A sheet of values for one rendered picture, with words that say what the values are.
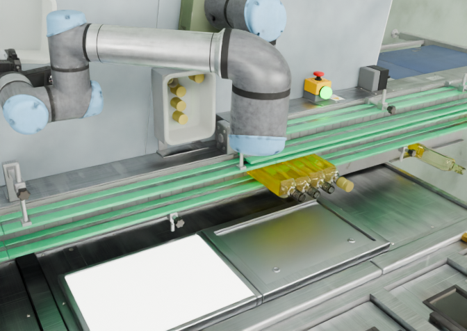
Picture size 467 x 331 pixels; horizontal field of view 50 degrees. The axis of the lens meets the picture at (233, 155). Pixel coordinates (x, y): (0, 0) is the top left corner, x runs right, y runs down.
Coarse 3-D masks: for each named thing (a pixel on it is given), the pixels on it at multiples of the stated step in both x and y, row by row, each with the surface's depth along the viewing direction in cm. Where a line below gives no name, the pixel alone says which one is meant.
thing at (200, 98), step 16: (208, 80) 155; (176, 96) 157; (192, 96) 160; (208, 96) 157; (192, 112) 162; (208, 112) 159; (176, 128) 161; (192, 128) 163; (208, 128) 161; (176, 144) 155
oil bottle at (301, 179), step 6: (282, 162) 166; (282, 168) 162; (288, 168) 162; (294, 168) 162; (288, 174) 159; (294, 174) 158; (300, 174) 159; (300, 180) 155; (306, 180) 156; (300, 186) 155
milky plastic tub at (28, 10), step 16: (0, 0) 123; (16, 0) 124; (32, 0) 126; (48, 0) 123; (0, 16) 124; (16, 16) 126; (32, 16) 128; (0, 32) 125; (16, 32) 127; (32, 32) 129; (0, 48) 127; (16, 48) 129; (32, 48) 131; (48, 48) 128
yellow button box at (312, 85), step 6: (312, 78) 185; (306, 84) 184; (312, 84) 181; (318, 84) 179; (324, 84) 181; (330, 84) 182; (306, 90) 184; (312, 90) 182; (318, 90) 180; (306, 96) 185; (312, 96) 182; (318, 96) 181
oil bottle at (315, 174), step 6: (288, 162) 167; (294, 162) 166; (300, 162) 166; (306, 162) 166; (300, 168) 162; (306, 168) 162; (312, 168) 162; (318, 168) 162; (306, 174) 160; (312, 174) 159; (318, 174) 159; (324, 174) 160; (312, 180) 158; (318, 180) 158
